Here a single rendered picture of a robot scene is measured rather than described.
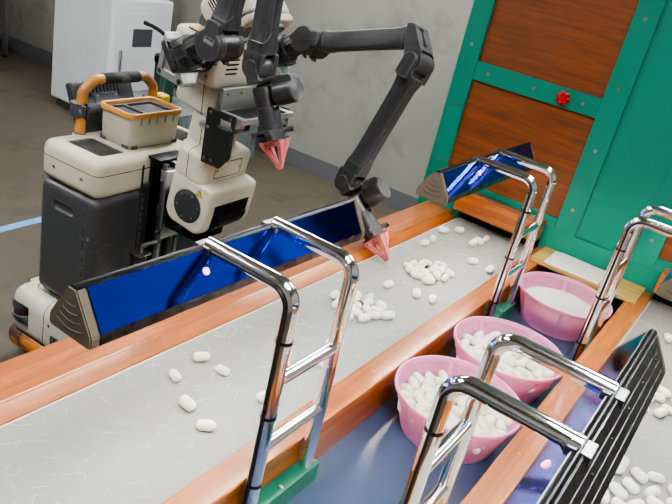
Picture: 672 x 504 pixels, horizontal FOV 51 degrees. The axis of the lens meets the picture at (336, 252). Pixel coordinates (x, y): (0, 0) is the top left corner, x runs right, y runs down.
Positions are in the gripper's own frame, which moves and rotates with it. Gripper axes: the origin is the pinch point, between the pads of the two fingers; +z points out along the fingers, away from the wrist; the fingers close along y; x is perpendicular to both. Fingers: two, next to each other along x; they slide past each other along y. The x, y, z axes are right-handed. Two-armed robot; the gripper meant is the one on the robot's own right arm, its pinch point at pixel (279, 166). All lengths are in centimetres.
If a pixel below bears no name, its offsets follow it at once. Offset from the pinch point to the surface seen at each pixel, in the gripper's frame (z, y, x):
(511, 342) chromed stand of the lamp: 24, -57, -74
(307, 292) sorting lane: 31.3, -6.1, -5.1
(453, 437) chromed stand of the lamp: 36, -62, -66
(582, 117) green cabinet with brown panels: 5, 84, -55
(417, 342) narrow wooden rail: 43, -9, -34
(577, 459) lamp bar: 31, -75, -86
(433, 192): 11.9, 5.4, -37.7
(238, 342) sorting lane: 32.7, -37.0, -7.6
